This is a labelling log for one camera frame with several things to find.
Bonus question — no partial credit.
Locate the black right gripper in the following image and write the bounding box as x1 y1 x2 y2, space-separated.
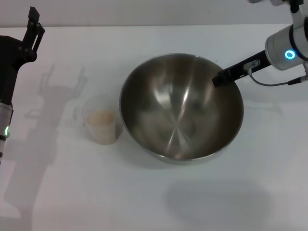
212 50 271 88

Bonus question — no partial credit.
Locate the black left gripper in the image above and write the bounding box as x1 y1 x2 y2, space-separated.
0 6 46 107

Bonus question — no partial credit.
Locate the large stainless steel bowl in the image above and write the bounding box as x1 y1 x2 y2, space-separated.
118 53 244 165

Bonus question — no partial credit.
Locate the clear plastic measuring cup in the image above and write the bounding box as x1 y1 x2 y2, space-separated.
71 94 124 145

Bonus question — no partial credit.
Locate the grey cable with plug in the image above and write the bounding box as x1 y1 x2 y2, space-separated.
244 59 308 86

